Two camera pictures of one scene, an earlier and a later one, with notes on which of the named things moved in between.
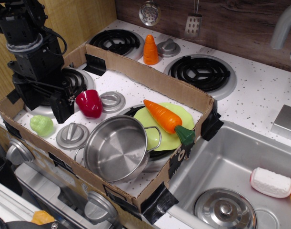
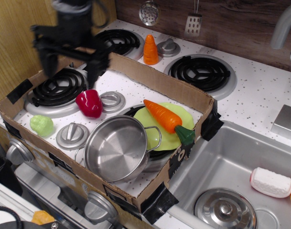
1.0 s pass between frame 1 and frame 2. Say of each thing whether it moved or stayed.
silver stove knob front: stayed
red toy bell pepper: stayed
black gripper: moved
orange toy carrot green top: stayed
